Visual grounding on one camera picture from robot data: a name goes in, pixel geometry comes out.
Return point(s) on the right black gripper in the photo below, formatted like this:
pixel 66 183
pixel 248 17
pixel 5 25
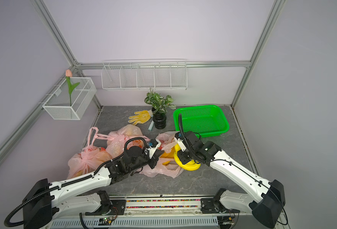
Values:
pixel 184 161

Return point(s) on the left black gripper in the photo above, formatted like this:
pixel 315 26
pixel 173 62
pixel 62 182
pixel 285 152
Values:
pixel 154 158

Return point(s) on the pale yellow banana bunch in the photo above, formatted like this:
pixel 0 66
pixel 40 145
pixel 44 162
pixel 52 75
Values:
pixel 183 160

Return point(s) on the pink strawberry plastic bag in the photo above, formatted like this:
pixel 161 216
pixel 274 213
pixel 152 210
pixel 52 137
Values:
pixel 166 165

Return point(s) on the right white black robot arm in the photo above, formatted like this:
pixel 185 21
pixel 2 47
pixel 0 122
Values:
pixel 267 198

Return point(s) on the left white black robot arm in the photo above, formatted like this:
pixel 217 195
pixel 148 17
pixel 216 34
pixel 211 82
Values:
pixel 43 202

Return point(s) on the green plastic basket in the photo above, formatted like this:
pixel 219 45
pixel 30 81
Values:
pixel 207 121

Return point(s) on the light blue white tube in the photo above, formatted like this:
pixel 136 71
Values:
pixel 151 126

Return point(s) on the potted plant black vase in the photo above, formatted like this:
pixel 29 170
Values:
pixel 159 105

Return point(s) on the pink artificial tulip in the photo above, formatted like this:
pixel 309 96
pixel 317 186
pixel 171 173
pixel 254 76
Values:
pixel 71 86

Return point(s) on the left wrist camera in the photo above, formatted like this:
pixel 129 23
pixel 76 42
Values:
pixel 152 146

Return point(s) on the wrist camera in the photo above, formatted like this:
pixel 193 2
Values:
pixel 152 146
pixel 179 143

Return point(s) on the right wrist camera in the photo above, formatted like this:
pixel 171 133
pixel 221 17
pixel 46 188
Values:
pixel 179 143

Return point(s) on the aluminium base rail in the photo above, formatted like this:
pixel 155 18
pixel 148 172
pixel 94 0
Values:
pixel 143 212

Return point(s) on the white wire wall shelf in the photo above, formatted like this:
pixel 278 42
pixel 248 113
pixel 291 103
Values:
pixel 141 74

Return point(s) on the white wire side basket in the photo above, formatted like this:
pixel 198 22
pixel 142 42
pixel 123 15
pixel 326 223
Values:
pixel 58 104

